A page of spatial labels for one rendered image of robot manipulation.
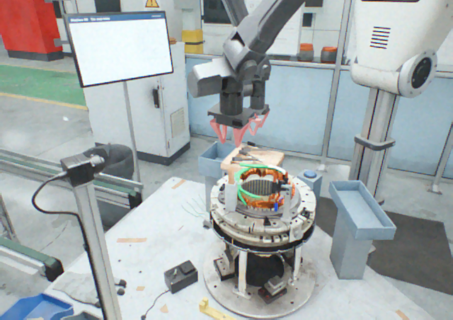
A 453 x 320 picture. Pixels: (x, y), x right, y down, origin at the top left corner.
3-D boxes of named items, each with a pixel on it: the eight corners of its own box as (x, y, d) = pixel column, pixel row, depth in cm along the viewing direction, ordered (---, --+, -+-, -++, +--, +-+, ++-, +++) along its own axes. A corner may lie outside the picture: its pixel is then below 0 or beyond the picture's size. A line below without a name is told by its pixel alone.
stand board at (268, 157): (220, 168, 123) (220, 163, 122) (240, 149, 139) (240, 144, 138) (270, 180, 116) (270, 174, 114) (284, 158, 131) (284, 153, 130)
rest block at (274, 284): (263, 286, 101) (264, 281, 100) (277, 279, 104) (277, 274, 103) (272, 296, 98) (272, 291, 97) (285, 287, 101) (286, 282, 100)
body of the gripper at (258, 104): (244, 115, 120) (244, 95, 116) (253, 107, 128) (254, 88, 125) (260, 117, 117) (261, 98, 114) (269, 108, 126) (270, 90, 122)
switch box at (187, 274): (164, 282, 107) (163, 269, 105) (190, 269, 112) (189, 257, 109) (172, 294, 102) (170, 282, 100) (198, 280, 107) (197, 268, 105)
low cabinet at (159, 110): (194, 146, 378) (187, 42, 325) (168, 168, 332) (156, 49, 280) (124, 134, 414) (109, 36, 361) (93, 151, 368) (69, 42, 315)
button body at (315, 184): (306, 236, 127) (313, 182, 116) (291, 227, 131) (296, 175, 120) (315, 227, 132) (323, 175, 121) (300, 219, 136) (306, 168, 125)
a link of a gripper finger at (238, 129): (239, 156, 78) (241, 122, 73) (214, 148, 81) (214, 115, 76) (251, 143, 83) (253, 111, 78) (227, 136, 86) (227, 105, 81)
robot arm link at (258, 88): (268, 78, 116) (260, 75, 120) (253, 81, 113) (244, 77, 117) (267, 96, 119) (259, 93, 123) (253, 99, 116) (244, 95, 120)
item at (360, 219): (376, 298, 101) (396, 227, 89) (342, 299, 101) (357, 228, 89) (347, 243, 124) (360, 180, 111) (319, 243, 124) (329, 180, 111)
